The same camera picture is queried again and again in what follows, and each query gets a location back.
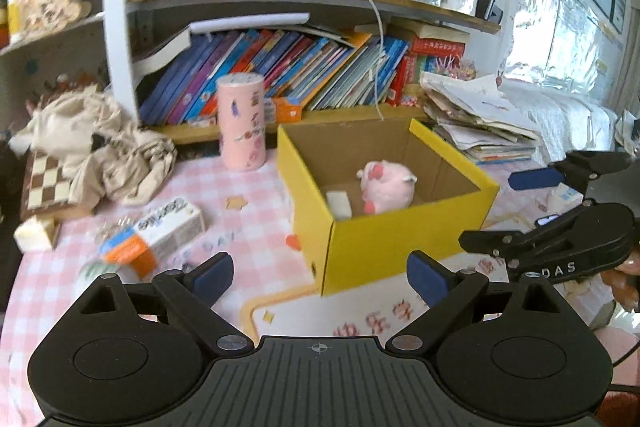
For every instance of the beige cloth bag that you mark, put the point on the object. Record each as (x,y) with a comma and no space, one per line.
(120,157)

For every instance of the small orange box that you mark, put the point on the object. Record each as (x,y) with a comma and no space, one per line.
(287,111)

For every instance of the small white and blue box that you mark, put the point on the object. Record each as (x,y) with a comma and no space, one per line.
(565,197)

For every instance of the stack of loose papers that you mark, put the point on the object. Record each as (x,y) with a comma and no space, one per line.
(475,117)

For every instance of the thick black-covered book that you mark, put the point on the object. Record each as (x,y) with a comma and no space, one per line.
(165,52)

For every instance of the pink checked desk mat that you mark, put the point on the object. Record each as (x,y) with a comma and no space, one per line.
(240,217)

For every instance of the pink plush toy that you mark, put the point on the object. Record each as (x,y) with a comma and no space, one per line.
(387,187)

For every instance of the person's right hand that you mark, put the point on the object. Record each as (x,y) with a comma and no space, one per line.
(625,282)

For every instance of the pink printed tumbler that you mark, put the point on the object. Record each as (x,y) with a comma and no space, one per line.
(240,127)

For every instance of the white side shelf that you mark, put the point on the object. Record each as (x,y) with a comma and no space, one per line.
(60,32)

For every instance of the person's right forearm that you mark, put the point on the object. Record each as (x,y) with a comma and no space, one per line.
(625,347)

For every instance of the white and orange toothpaste box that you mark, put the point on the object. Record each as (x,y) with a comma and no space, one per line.
(165,227)

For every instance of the wooden chessboard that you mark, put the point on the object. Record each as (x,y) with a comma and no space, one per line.
(42,187)

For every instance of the white tissue box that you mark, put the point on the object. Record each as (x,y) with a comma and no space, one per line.
(32,234)

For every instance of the white quilted bedding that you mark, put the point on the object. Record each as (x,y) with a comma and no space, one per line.
(560,117)

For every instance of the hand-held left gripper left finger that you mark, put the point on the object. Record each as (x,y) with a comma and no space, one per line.
(215,277)

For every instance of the clear plastic blister pack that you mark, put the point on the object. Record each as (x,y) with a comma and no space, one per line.
(115,227)

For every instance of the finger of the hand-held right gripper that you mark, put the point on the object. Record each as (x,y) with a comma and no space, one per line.
(535,179)
(490,241)

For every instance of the row of colourful books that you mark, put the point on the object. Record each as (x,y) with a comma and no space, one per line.
(310,72)

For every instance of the pale green packet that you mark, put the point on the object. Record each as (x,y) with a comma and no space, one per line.
(97,269)

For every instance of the white flat case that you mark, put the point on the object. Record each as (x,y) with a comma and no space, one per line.
(250,24)

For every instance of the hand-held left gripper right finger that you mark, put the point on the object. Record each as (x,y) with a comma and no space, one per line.
(425,279)

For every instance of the yellow cardboard box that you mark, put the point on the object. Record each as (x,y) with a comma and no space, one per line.
(380,247)

